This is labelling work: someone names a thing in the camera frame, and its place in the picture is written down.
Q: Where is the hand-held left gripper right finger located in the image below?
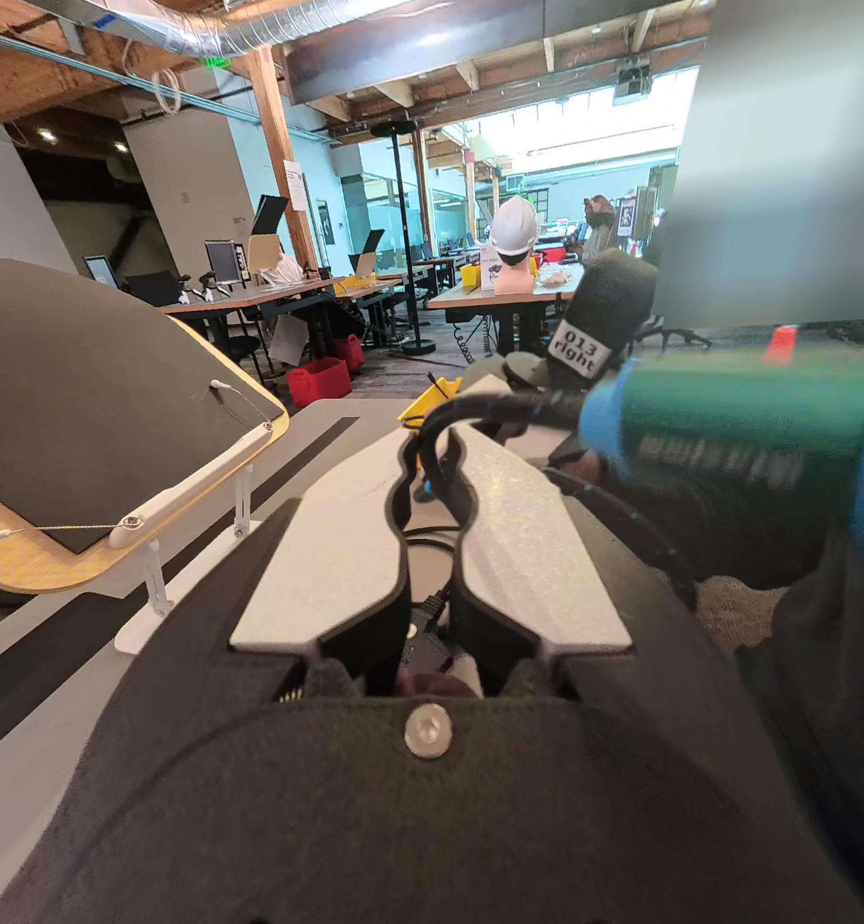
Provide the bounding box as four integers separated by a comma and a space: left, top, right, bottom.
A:
446, 424, 631, 695

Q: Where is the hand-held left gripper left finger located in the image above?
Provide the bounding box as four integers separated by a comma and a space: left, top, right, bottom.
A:
230, 426, 413, 695

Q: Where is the black hdmi port box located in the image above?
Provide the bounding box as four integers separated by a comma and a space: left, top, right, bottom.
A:
401, 588, 456, 676

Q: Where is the blue-flecked braided hdmi cable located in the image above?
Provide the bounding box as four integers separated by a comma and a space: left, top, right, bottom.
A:
413, 346, 864, 611

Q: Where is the wooden desk with black legs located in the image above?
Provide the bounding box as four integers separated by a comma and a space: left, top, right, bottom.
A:
428, 263, 584, 355

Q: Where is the white hard hat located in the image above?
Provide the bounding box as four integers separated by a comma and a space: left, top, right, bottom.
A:
490, 196, 541, 255

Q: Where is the yellow plastic bin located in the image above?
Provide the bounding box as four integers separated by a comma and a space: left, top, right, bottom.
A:
398, 375, 462, 427

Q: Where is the grey sheet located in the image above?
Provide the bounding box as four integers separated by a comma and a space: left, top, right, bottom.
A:
269, 314, 310, 365

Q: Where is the long wooden desk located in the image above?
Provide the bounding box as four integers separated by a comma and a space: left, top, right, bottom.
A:
161, 278, 346, 362

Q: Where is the wooden board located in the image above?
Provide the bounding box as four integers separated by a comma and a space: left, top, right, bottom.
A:
0, 260, 290, 596

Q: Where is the small silver screen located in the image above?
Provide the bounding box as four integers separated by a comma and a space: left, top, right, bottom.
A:
204, 240, 245, 284

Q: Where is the silver spiral air duct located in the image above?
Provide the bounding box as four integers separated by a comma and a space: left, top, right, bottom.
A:
114, 0, 404, 59

